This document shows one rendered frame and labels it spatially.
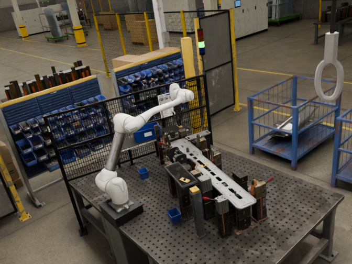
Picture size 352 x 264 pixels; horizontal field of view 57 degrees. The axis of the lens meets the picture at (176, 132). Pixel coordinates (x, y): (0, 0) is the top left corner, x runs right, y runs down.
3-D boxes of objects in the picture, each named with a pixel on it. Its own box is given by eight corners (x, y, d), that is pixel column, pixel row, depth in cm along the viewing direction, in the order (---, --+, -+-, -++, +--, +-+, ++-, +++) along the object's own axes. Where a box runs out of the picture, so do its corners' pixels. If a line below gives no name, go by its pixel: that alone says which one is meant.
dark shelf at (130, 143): (189, 130, 383) (189, 128, 382) (117, 153, 354) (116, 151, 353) (182, 124, 402) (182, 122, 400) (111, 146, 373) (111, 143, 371)
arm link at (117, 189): (118, 207, 292) (114, 187, 282) (106, 199, 303) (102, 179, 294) (132, 198, 302) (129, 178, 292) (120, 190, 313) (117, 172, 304)
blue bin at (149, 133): (162, 136, 371) (160, 126, 366) (135, 143, 365) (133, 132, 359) (158, 131, 386) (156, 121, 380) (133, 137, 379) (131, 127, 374)
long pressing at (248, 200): (261, 200, 252) (261, 199, 252) (237, 211, 245) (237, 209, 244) (184, 138, 369) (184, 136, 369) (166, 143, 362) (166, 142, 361)
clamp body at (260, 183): (270, 218, 275) (270, 182, 260) (256, 224, 270) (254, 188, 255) (262, 211, 284) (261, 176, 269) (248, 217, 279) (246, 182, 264)
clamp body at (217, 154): (226, 182, 330) (223, 153, 315) (216, 186, 326) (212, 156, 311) (221, 178, 337) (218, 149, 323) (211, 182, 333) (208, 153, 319)
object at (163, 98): (177, 114, 394) (174, 90, 381) (161, 119, 387) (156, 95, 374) (177, 113, 396) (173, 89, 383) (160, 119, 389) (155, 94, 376)
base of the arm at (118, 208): (120, 215, 290) (119, 210, 288) (107, 204, 306) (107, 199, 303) (136, 206, 300) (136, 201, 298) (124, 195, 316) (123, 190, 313)
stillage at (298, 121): (293, 126, 575) (294, 74, 534) (338, 138, 516) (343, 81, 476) (249, 153, 511) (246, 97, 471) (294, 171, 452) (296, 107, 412)
